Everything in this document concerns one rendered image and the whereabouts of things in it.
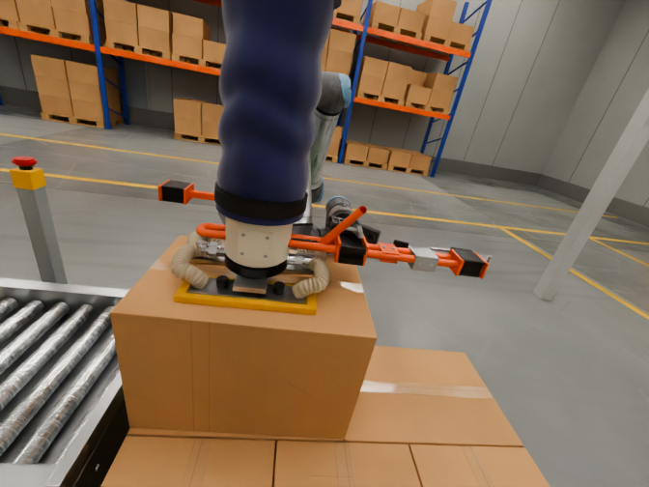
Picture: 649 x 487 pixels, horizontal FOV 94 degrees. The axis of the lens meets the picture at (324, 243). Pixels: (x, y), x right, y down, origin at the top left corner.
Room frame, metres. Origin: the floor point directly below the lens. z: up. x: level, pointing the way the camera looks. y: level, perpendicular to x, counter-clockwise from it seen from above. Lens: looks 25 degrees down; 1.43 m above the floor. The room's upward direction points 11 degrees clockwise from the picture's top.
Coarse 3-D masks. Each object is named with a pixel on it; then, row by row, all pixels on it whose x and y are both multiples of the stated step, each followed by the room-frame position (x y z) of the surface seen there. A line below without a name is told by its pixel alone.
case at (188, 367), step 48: (144, 288) 0.58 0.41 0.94; (336, 288) 0.74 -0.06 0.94; (144, 336) 0.49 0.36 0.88; (192, 336) 0.51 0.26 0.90; (240, 336) 0.52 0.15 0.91; (288, 336) 0.54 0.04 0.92; (336, 336) 0.55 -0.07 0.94; (144, 384) 0.49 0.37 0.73; (192, 384) 0.51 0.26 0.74; (240, 384) 0.52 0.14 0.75; (288, 384) 0.54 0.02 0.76; (336, 384) 0.56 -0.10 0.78; (240, 432) 0.53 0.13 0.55; (288, 432) 0.54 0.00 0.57; (336, 432) 0.56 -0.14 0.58
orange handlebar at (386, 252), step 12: (192, 192) 0.93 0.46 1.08; (204, 192) 0.94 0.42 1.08; (204, 228) 0.68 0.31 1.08; (216, 228) 0.71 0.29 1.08; (372, 252) 0.74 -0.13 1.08; (384, 252) 0.74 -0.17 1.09; (396, 252) 0.75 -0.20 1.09; (408, 252) 0.79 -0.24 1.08; (444, 264) 0.77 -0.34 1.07; (456, 264) 0.77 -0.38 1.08
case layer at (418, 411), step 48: (384, 384) 0.79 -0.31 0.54; (432, 384) 0.84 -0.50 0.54; (480, 384) 0.88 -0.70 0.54; (144, 432) 0.48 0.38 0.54; (192, 432) 0.51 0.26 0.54; (384, 432) 0.61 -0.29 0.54; (432, 432) 0.64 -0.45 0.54; (480, 432) 0.68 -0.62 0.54; (144, 480) 0.38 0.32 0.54; (192, 480) 0.40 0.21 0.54; (240, 480) 0.42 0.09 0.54; (288, 480) 0.44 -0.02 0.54; (336, 480) 0.46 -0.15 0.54; (384, 480) 0.48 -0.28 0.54; (432, 480) 0.50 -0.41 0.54; (480, 480) 0.53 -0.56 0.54; (528, 480) 0.55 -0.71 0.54
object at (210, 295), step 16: (192, 288) 0.59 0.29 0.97; (208, 288) 0.60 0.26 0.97; (224, 288) 0.61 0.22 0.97; (272, 288) 0.65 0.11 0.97; (288, 288) 0.66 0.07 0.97; (208, 304) 0.56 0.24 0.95; (224, 304) 0.57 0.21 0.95; (240, 304) 0.58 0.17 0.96; (256, 304) 0.58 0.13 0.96; (272, 304) 0.59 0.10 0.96; (288, 304) 0.60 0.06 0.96; (304, 304) 0.61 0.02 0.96
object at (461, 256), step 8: (456, 256) 0.79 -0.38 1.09; (464, 256) 0.79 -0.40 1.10; (472, 256) 0.81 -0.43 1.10; (480, 256) 0.82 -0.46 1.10; (464, 264) 0.78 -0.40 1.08; (472, 264) 0.78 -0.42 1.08; (480, 264) 0.78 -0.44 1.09; (488, 264) 0.77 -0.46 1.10; (456, 272) 0.76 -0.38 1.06; (464, 272) 0.77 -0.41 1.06; (472, 272) 0.78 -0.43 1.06; (480, 272) 0.78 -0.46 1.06
